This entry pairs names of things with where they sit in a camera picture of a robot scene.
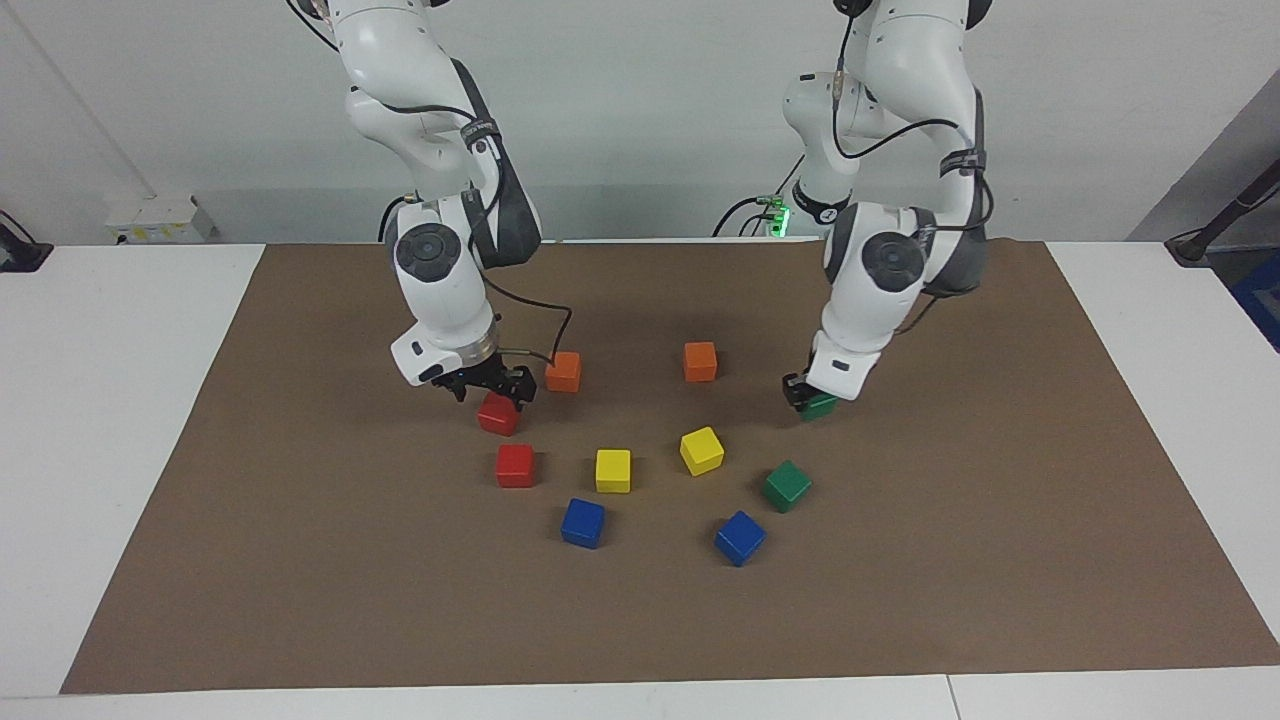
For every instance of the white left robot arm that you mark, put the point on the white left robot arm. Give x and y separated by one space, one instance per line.
870 300

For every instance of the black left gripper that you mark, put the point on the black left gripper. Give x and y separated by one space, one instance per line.
797 384

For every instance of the orange wooden cube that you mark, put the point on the orange wooden cube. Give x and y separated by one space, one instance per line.
564 373
700 362

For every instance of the yellow wooden cube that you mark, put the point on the yellow wooden cube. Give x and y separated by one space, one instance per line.
613 471
701 451

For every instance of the red wooden cube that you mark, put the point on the red wooden cube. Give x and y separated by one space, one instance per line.
515 466
497 417

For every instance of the green wooden cube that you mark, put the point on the green wooden cube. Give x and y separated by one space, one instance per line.
787 487
822 407

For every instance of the blue crate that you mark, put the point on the blue crate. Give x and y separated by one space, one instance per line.
1262 300

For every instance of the blue wooden cube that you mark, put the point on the blue wooden cube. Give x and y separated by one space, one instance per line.
583 523
740 538

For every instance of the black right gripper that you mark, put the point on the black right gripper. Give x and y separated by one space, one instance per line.
480 376

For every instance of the brown table mat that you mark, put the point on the brown table mat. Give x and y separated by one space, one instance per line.
400 600

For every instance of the black stand pole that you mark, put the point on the black stand pole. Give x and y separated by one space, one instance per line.
1195 245

